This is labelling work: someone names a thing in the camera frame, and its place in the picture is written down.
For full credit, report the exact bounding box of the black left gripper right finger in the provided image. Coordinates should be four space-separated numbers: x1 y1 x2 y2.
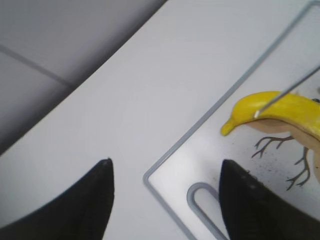
218 159 320 240

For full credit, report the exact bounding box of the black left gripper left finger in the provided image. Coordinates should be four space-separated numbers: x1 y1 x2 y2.
0 158 114 240

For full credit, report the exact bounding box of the white-handled cleaver knife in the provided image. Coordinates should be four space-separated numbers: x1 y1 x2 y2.
253 65 320 119

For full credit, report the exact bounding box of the yellow plastic banana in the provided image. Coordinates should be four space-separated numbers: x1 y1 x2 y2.
220 91 320 140

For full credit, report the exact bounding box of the white grey-rimmed cutting board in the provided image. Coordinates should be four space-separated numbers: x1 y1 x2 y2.
143 0 320 240

